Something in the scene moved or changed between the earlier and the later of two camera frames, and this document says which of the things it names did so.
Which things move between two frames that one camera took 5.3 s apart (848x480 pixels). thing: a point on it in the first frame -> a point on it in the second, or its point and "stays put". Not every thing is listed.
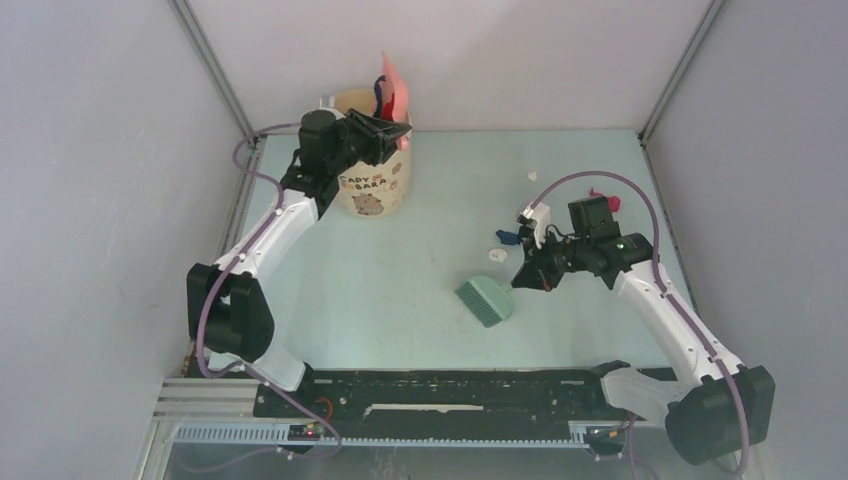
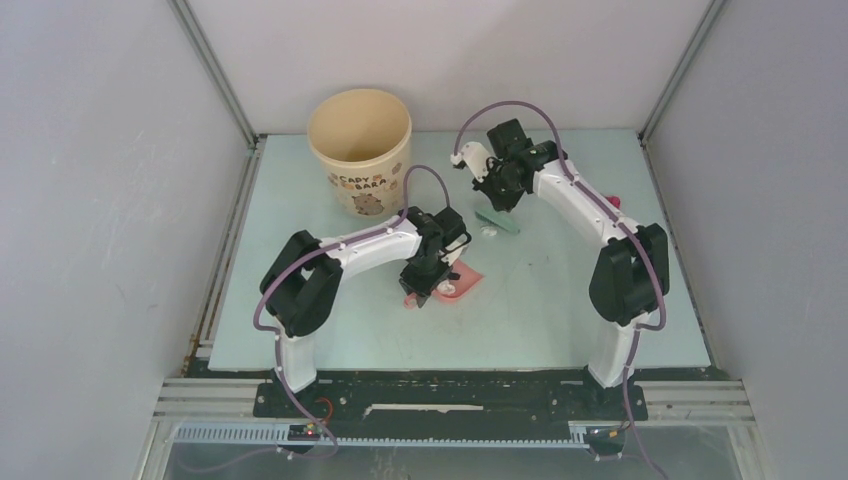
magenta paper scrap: [613, 201] stays put
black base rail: [447, 398] stays put
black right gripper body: [564, 256] -> [499, 186]
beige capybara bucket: [374, 190] stays put
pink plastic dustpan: [395, 84] -> [468, 277]
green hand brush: [490, 303] -> [504, 220]
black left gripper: [376, 134] -> [423, 288]
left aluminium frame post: [209, 59] stays put
